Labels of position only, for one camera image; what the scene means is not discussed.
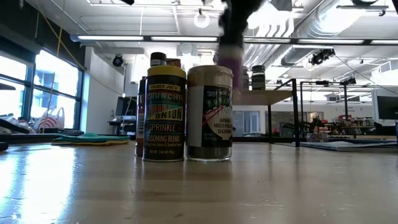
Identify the black low platform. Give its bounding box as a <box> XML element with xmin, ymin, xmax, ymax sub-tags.
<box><xmin>0</xmin><ymin>119</ymin><xmax>85</xmax><ymax>144</ymax></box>

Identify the yellow lid chili onion jar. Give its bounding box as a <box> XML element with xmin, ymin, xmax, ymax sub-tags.
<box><xmin>142</xmin><ymin>65</ymin><xmax>187</xmax><ymax>162</ymax></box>

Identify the white round ceiling fixture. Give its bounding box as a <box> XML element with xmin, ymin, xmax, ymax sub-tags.
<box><xmin>193</xmin><ymin>11</ymin><xmax>211</xmax><ymax>29</ymax></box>

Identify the white lid spice jar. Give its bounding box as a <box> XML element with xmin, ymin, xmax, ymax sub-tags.
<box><xmin>242</xmin><ymin>66</ymin><xmax>251</xmax><ymax>91</ymax></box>

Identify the small patterned bowl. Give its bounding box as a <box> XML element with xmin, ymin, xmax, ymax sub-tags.
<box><xmin>306</xmin><ymin>133</ymin><xmax>329</xmax><ymax>143</ymax></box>

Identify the tan lid furikake jar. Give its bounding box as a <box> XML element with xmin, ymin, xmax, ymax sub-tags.
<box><xmin>186</xmin><ymin>65</ymin><xmax>234</xmax><ymax>162</ymax></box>

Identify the orange spice jar black lid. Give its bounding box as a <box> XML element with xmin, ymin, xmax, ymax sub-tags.
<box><xmin>134</xmin><ymin>76</ymin><xmax>147</xmax><ymax>157</ymax></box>

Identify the white bag red bullseye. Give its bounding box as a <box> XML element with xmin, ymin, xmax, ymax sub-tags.
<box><xmin>34</xmin><ymin>107</ymin><xmax>66</xmax><ymax>131</ymax></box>

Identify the thyme jar blue label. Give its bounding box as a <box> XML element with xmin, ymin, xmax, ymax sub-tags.
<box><xmin>150</xmin><ymin>52</ymin><xmax>168</xmax><ymax>68</ymax></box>

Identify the purple label jar black lid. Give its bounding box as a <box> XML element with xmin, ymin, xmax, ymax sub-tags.
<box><xmin>217</xmin><ymin>45</ymin><xmax>245</xmax><ymax>93</ymax></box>

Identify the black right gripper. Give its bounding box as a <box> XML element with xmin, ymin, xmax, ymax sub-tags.
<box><xmin>217</xmin><ymin>0</ymin><xmax>265</xmax><ymax>48</ymax></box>

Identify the large window black frame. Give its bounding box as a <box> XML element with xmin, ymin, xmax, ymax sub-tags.
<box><xmin>0</xmin><ymin>49</ymin><xmax>83</xmax><ymax>131</ymax></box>

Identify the black overhead camera cluster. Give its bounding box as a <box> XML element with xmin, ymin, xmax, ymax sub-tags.
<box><xmin>309</xmin><ymin>49</ymin><xmax>336</xmax><ymax>66</ymax></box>

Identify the background storage shelf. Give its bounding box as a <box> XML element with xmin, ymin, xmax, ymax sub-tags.
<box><xmin>337</xmin><ymin>114</ymin><xmax>376</xmax><ymax>128</ymax></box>

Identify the teal yellow sponge cloth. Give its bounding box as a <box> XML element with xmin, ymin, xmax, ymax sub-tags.
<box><xmin>51</xmin><ymin>133</ymin><xmax>131</xmax><ymax>146</ymax></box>

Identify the green lid spice jar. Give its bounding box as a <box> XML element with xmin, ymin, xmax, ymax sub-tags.
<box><xmin>251</xmin><ymin>64</ymin><xmax>266</xmax><ymax>91</ymax></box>

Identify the black pipe stand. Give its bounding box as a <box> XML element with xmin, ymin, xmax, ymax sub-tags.
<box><xmin>299</xmin><ymin>77</ymin><xmax>358</xmax><ymax>125</ymax></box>

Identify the grey blue folded cloth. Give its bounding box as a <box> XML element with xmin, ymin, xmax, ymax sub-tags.
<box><xmin>299</xmin><ymin>141</ymin><xmax>398</xmax><ymax>152</ymax></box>

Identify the black computer monitor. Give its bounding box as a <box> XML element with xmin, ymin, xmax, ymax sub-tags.
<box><xmin>115</xmin><ymin>96</ymin><xmax>137</xmax><ymax>117</ymax></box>
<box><xmin>376</xmin><ymin>95</ymin><xmax>398</xmax><ymax>121</ymax></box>

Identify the wooden shelf black metal frame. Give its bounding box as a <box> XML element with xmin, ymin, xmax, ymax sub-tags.
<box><xmin>231</xmin><ymin>78</ymin><xmax>301</xmax><ymax>147</ymax></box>

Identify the silver ventilation duct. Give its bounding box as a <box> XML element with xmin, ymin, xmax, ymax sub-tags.
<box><xmin>244</xmin><ymin>0</ymin><xmax>352</xmax><ymax>68</ymax></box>

